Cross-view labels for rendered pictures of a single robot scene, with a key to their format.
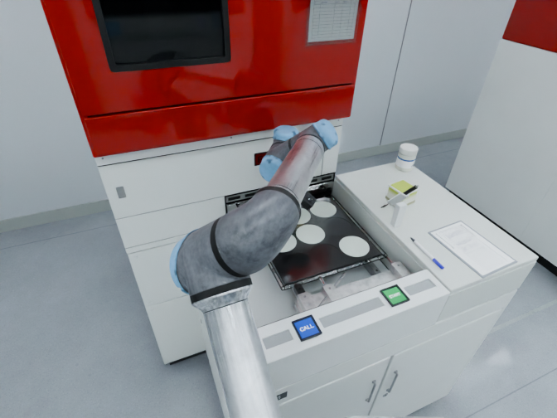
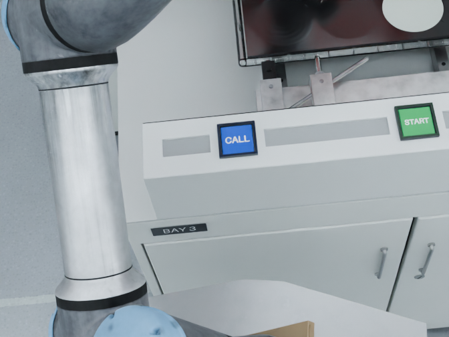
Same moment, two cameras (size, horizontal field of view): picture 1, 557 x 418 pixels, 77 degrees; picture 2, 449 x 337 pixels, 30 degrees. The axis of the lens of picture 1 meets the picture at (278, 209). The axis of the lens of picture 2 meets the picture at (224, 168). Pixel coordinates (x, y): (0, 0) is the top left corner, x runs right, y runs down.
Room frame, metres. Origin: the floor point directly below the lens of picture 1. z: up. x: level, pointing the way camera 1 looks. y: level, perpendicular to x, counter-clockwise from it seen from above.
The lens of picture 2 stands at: (-0.06, -0.34, 2.01)
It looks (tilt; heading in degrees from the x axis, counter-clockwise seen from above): 62 degrees down; 27
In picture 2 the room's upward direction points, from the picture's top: 9 degrees counter-clockwise
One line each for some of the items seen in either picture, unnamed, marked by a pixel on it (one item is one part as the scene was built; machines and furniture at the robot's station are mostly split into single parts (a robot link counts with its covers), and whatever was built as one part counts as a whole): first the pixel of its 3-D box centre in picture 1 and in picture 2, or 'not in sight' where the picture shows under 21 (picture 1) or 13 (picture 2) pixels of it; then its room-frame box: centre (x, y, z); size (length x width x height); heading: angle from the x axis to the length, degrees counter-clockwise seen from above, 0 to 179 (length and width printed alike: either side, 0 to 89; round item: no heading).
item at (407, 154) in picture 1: (406, 157); not in sight; (1.26, -0.51, 1.01); 0.07 x 0.07 x 0.10
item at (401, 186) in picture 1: (401, 194); not in sight; (1.02, -0.43, 1.00); 0.07 x 0.07 x 0.07; 33
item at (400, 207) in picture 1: (397, 205); not in sight; (0.91, -0.38, 1.03); 0.06 x 0.04 x 0.13; 24
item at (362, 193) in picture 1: (418, 226); not in sight; (0.98, -0.51, 0.89); 0.62 x 0.35 x 0.14; 24
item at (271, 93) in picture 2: (308, 306); (272, 103); (0.61, -0.09, 0.89); 0.08 x 0.03 x 0.03; 24
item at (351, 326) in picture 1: (350, 327); (327, 155); (0.55, -0.20, 0.89); 0.55 x 0.09 x 0.14; 114
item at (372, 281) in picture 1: (355, 296); (371, 103); (0.68, -0.24, 0.87); 0.36 x 0.08 x 0.03; 114
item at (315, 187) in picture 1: (282, 201); not in sight; (1.10, -0.01, 0.89); 0.44 x 0.02 x 0.10; 114
